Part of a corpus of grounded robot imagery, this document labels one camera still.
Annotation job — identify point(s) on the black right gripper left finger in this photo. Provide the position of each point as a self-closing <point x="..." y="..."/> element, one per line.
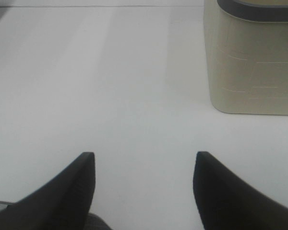
<point x="61" y="204"/>

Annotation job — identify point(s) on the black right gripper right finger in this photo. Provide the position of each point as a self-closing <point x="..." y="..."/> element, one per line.
<point x="226" y="202"/>

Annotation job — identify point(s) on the beige basket with grey rim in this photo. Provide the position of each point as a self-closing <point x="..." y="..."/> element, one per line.
<point x="246" y="43"/>

